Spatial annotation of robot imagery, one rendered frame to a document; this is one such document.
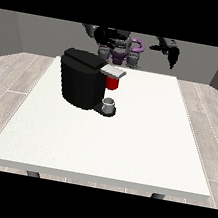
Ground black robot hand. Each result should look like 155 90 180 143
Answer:
145 40 182 72
91 25 120 51

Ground pale grey machine lid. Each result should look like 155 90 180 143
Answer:
99 62 129 81

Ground red pod holder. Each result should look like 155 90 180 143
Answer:
103 74 122 92

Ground black coffee machine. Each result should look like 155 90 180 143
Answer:
51 45 127 119

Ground grey robot trunk purple rings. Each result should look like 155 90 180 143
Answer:
94 26 149 71

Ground small grey cup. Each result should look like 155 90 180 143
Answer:
100 96 118 116

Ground dark table leg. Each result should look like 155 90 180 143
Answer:
149 192 167 200
25 170 42 178

